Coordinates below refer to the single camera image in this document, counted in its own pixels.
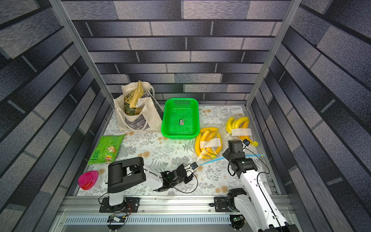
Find yellow banana bunch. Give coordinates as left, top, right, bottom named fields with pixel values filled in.
left=226, top=117, right=259, bottom=147
left=194, top=127, right=223, bottom=160

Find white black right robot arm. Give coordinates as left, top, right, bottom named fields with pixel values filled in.
left=223, top=150, right=299, bottom=232

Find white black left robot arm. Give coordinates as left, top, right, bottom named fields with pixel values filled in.
left=107, top=157, right=199, bottom=206

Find beige canvas tote bag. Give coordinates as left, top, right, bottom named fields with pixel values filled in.
left=114, top=87, right=164, bottom=132

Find green chips bag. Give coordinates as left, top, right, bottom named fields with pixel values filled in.
left=88, top=135, right=125, bottom=165

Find right circuit board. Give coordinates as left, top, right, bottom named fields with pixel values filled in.
left=230, top=215, right=245, bottom=231

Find circuit board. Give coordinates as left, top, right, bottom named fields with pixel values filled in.
left=107, top=214, right=129, bottom=232
left=230, top=215, right=245, bottom=231

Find green plastic basket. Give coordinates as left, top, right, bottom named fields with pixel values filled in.
left=161, top=98, right=200, bottom=140

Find left circuit board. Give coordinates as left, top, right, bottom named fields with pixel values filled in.
left=107, top=214, right=129, bottom=232

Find snack packets in tote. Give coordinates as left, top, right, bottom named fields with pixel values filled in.
left=122, top=81, right=152, bottom=116

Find pink plastic container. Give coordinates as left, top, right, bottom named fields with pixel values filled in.
left=78, top=171, right=99, bottom=190

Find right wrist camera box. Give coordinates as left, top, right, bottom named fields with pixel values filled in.
left=228, top=140, right=243, bottom=154

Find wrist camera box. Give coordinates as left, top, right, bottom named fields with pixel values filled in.
left=228, top=140, right=243, bottom=154
left=189, top=162, right=199, bottom=171

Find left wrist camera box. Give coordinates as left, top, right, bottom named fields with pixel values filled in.
left=189, top=162, right=199, bottom=171

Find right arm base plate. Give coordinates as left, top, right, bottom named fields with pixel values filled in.
left=214, top=196, right=233, bottom=213

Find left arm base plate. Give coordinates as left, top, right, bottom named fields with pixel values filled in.
left=99, top=197, right=141, bottom=213

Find aluminium front rail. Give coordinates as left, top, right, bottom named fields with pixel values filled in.
left=51, top=195, right=241, bottom=232

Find aluminium frame post right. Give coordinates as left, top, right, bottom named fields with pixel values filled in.
left=245, top=0, right=302, bottom=110

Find aluminium frame post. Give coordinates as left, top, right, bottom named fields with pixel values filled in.
left=49, top=0, right=115, bottom=109
left=245, top=0, right=302, bottom=110

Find aluminium frame post left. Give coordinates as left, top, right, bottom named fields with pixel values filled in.
left=49, top=0, right=115, bottom=109

